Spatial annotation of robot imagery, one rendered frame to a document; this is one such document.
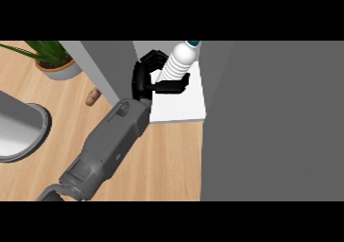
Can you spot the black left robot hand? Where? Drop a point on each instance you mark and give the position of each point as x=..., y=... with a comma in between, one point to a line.
x=141, y=80

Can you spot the white water bottle teal cap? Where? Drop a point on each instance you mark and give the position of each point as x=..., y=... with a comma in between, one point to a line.
x=182, y=58

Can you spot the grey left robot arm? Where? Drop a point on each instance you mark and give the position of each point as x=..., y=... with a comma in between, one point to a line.
x=112, y=138

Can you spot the large dark grey cabinet door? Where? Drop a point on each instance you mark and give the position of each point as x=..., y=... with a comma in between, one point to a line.
x=278, y=123

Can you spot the small brown potato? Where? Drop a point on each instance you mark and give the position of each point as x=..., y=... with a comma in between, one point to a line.
x=93, y=97

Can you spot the green plant in grey pot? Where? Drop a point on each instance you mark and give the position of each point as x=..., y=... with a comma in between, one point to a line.
x=57, y=67

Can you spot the grey sink basin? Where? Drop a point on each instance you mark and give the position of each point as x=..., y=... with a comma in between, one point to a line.
x=17, y=132

